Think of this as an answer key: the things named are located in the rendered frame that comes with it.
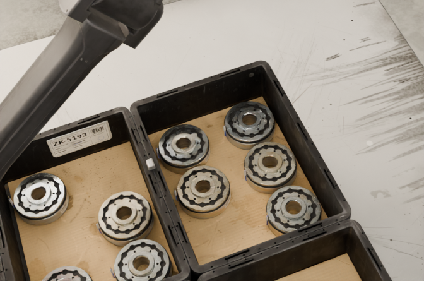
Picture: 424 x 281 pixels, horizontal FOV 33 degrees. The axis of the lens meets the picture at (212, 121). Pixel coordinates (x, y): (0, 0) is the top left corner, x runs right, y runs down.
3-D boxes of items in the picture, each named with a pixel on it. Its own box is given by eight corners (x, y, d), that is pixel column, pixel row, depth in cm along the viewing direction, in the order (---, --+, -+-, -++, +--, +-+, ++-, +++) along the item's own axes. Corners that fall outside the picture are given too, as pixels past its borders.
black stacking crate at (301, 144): (137, 138, 154) (128, 105, 145) (265, 95, 159) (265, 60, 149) (200, 303, 131) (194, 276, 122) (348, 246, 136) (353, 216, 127)
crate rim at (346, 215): (129, 110, 146) (127, 103, 144) (265, 65, 151) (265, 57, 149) (195, 282, 123) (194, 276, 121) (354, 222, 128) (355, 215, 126)
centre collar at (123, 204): (107, 209, 138) (106, 208, 138) (130, 199, 139) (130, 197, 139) (117, 230, 135) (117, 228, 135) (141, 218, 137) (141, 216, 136)
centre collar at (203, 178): (188, 180, 141) (187, 178, 140) (212, 174, 141) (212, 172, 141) (193, 201, 138) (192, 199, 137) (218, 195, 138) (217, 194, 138)
